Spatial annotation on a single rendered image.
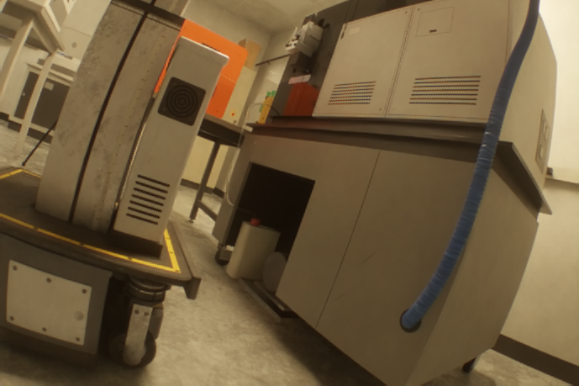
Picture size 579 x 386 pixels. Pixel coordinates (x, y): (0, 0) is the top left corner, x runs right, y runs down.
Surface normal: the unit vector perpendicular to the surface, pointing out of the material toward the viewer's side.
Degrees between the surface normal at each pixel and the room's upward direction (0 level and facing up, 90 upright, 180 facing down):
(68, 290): 90
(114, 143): 90
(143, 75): 90
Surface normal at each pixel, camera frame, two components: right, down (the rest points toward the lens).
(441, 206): -0.78, -0.30
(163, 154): 0.44, 0.11
